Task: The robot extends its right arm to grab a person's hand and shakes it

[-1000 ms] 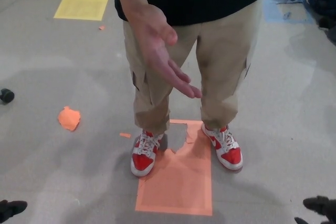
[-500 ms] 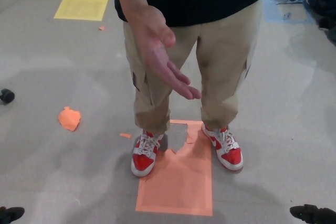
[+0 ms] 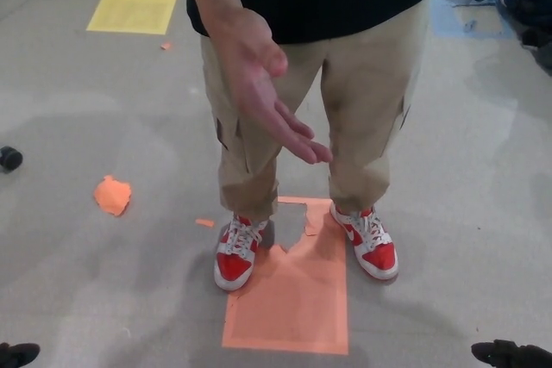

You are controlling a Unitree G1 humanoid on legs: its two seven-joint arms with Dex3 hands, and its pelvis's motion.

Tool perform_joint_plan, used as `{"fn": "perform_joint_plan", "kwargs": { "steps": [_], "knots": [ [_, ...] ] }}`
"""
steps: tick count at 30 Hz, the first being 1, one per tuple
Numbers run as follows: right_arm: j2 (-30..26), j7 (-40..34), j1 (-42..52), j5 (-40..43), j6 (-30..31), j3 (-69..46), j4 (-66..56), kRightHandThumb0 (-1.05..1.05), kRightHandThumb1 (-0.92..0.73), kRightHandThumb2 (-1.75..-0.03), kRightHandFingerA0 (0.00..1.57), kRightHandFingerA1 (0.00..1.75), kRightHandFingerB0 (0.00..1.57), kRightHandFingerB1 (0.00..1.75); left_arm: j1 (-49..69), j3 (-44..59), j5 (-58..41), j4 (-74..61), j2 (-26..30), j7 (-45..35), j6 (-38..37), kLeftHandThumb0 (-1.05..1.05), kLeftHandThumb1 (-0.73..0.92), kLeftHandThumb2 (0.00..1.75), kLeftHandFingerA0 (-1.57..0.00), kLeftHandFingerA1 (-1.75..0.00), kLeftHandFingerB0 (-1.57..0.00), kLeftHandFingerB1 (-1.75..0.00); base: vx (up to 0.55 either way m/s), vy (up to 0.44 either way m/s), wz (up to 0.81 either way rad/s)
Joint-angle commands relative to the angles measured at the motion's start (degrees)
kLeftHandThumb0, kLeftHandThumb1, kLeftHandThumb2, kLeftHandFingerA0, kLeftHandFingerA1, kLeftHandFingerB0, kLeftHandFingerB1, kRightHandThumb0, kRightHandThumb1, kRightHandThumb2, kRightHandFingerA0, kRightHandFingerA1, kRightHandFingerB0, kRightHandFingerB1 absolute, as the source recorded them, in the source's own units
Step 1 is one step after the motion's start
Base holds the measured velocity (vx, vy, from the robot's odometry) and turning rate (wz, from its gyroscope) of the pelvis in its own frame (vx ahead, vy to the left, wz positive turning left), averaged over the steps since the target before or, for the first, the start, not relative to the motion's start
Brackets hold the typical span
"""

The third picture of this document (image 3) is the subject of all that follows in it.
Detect person's right hand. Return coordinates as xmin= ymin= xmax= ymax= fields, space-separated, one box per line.
xmin=210 ymin=8 xmax=334 ymax=165

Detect robot's black right hand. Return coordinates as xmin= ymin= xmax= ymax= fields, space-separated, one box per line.
xmin=470 ymin=339 xmax=552 ymax=368

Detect robot's black left hand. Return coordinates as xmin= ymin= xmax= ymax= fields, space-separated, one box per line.
xmin=0 ymin=341 xmax=41 ymax=368

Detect person's left red white sneaker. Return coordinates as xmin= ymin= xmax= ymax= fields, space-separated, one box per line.
xmin=329 ymin=201 xmax=399 ymax=282

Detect person's red white sneaker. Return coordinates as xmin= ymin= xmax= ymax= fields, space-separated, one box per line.
xmin=213 ymin=214 xmax=269 ymax=292
xmin=329 ymin=201 xmax=399 ymax=282

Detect person's right red white sneaker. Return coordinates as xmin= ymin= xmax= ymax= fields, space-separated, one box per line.
xmin=213 ymin=214 xmax=269 ymax=292

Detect beige cargo trousers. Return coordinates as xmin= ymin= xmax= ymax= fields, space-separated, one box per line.
xmin=200 ymin=0 xmax=432 ymax=222

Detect crumpled orange paper piece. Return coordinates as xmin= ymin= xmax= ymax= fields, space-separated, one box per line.
xmin=93 ymin=174 xmax=133 ymax=217

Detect blue paper sheet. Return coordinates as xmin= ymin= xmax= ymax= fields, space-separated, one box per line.
xmin=430 ymin=0 xmax=517 ymax=40

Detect black caster wheel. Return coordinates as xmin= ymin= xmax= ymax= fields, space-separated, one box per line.
xmin=0 ymin=146 xmax=24 ymax=174

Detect torn orange paper sheet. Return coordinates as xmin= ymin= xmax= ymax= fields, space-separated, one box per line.
xmin=221 ymin=196 xmax=349 ymax=356

